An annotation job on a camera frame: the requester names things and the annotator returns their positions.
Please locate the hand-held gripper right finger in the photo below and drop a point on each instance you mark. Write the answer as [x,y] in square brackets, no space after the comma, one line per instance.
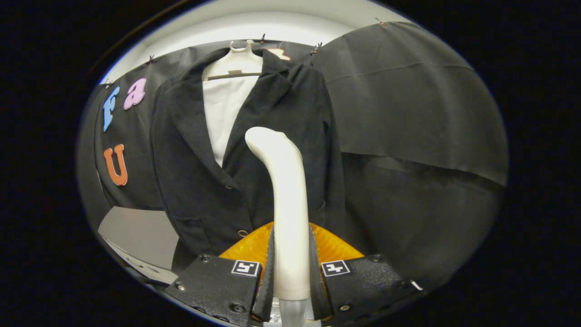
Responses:
[363,286]

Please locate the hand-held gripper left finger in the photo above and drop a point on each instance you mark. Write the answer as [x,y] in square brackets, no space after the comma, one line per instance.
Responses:
[213,286]

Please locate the white garment steamer head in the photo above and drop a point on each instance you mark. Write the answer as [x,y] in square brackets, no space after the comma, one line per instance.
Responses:
[290,218]

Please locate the black jacket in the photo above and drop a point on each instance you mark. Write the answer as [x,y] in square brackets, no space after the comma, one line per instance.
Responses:
[190,181]

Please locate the grey cabinet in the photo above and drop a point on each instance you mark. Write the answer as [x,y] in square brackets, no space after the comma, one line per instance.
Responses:
[140,236]

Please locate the black backdrop cloth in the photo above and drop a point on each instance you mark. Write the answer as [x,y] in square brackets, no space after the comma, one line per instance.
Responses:
[431,113]

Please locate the white plastic hanger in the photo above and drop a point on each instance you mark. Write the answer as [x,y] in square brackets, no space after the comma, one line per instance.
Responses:
[233,61]

